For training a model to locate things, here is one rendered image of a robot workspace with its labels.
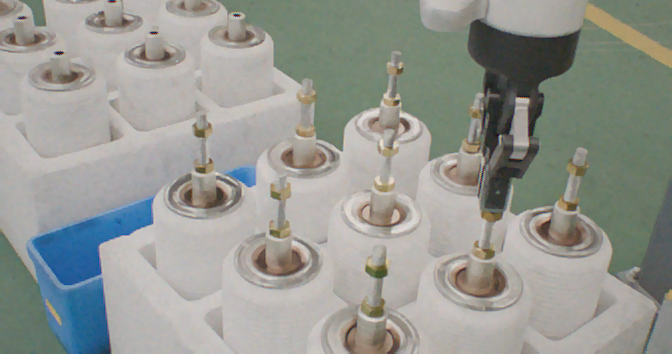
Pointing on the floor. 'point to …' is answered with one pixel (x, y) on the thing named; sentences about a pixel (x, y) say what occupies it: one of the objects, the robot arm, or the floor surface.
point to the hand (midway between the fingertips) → (494, 184)
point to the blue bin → (89, 270)
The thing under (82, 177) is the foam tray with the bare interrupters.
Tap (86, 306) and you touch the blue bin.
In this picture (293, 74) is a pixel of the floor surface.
